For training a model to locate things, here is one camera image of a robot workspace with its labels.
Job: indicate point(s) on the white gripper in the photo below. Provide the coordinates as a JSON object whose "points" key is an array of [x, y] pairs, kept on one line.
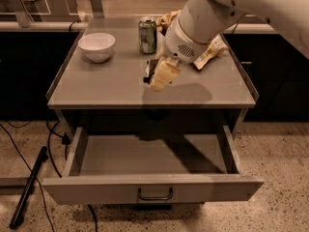
{"points": [[181, 43]]}

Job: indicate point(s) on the dark rxbar chocolate bar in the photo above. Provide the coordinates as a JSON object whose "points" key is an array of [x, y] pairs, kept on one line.
{"points": [[150, 70]]}

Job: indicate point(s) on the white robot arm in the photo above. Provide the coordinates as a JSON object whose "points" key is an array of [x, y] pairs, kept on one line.
{"points": [[200, 21]]}

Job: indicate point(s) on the grey cabinet with top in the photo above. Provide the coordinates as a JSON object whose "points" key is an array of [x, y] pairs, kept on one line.
{"points": [[118, 83]]}

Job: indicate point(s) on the open grey top drawer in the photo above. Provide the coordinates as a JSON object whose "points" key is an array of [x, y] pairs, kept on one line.
{"points": [[109, 169]]}

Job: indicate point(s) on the green soda can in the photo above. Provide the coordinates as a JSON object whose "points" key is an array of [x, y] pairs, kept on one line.
{"points": [[147, 35]]}

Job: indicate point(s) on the brown chip bag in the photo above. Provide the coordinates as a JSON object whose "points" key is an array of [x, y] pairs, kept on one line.
{"points": [[216, 46]]}

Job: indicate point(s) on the white ceramic bowl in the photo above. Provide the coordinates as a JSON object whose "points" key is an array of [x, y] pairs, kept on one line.
{"points": [[97, 47]]}

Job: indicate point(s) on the black bar on floor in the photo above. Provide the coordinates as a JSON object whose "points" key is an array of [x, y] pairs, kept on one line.
{"points": [[21, 205]]}

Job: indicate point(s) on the white horizontal rail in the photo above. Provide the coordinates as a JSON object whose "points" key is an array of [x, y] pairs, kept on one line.
{"points": [[12, 26]]}

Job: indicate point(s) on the black drawer handle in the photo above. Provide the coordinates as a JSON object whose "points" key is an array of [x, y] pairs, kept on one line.
{"points": [[148, 194]]}

